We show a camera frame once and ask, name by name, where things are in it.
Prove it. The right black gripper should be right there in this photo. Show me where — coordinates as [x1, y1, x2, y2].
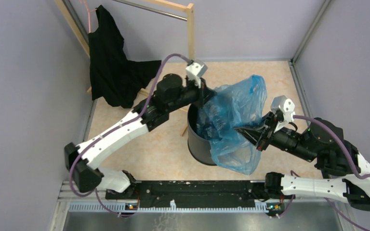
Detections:
[232, 111, 316, 163]

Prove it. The blue plastic trash bag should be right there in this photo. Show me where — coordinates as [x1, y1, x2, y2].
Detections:
[196, 75, 267, 175]

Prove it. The dark grey trash bin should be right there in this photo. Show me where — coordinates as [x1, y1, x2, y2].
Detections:
[187, 104, 216, 166]

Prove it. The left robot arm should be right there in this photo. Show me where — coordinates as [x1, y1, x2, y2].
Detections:
[64, 74, 215, 199]

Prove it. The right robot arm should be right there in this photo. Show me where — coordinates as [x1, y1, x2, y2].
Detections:
[235, 112, 370, 212]

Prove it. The black t-shirt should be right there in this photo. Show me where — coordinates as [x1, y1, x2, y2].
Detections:
[88, 5, 161, 108]

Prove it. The pink clothes hanger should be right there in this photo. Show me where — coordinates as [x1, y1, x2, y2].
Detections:
[79, 0, 97, 33]

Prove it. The wooden clothes rack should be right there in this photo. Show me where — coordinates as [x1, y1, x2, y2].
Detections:
[53, 0, 195, 137]

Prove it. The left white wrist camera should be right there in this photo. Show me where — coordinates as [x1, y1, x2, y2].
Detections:
[185, 60, 208, 89]

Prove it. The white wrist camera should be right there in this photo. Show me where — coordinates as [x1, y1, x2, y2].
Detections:
[185, 60, 208, 89]
[270, 95, 295, 132]

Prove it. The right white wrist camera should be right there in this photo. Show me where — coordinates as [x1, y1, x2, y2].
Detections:
[270, 95, 295, 132]

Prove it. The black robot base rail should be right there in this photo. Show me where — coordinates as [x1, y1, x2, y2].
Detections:
[105, 180, 292, 209]

